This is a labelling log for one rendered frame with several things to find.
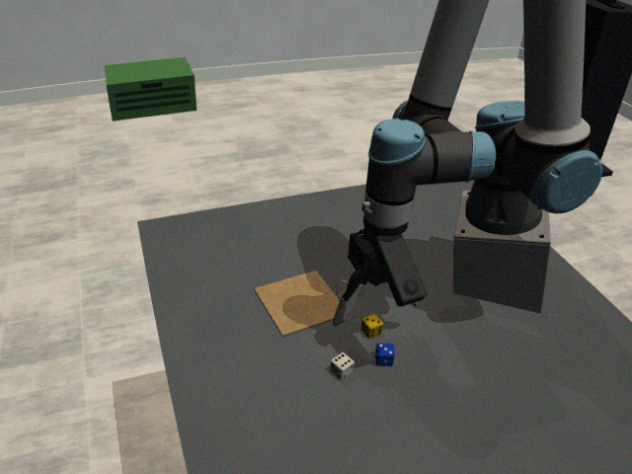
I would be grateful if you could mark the tan square mat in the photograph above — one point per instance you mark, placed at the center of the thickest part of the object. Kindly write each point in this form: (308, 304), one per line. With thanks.
(299, 302)

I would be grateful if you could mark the yellow die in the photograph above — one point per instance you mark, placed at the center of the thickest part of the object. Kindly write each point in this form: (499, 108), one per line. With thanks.
(371, 326)

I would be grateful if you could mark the white die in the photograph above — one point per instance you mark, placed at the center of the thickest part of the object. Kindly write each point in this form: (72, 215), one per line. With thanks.
(342, 366)

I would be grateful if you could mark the blue die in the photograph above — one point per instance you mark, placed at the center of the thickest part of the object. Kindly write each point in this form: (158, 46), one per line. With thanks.
(384, 354)

